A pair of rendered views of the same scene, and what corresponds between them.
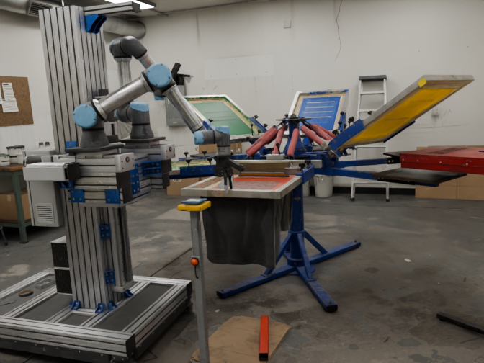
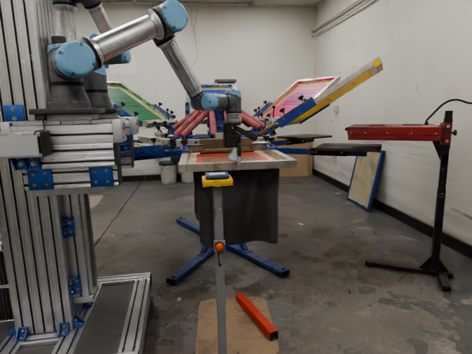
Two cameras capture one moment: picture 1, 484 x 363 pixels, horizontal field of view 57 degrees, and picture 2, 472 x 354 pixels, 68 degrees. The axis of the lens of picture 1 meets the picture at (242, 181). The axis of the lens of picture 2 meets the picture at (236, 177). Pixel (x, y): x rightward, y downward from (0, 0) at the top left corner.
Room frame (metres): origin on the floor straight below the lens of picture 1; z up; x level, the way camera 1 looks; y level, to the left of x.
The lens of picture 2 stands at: (0.88, 0.88, 1.24)
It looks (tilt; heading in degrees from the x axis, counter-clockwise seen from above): 11 degrees down; 332
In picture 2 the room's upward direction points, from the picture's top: 1 degrees counter-clockwise
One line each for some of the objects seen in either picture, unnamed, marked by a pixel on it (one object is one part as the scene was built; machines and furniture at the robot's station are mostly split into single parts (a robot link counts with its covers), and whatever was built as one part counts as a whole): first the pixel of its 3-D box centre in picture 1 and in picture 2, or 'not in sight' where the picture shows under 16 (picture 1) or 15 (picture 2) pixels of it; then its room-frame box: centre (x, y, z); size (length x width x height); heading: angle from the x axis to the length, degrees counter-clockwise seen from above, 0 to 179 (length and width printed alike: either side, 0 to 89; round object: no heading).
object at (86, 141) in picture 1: (93, 137); (69, 95); (2.42, 0.79, 1.31); 0.15 x 0.15 x 0.10
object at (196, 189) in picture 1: (252, 181); (230, 156); (2.72, -0.07, 0.97); 0.79 x 0.58 x 0.04; 159
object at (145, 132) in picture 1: (141, 130); (96, 99); (2.89, 0.63, 1.31); 0.15 x 0.15 x 0.10
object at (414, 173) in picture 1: (361, 173); (292, 149); (3.18, -0.87, 0.91); 1.34 x 0.40 x 0.08; 39
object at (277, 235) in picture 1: (283, 221); not in sight; (2.60, -0.24, 0.74); 0.46 x 0.04 x 0.42; 159
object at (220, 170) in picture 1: (223, 166); (232, 135); (2.39, 0.10, 1.12); 0.09 x 0.08 x 0.12; 69
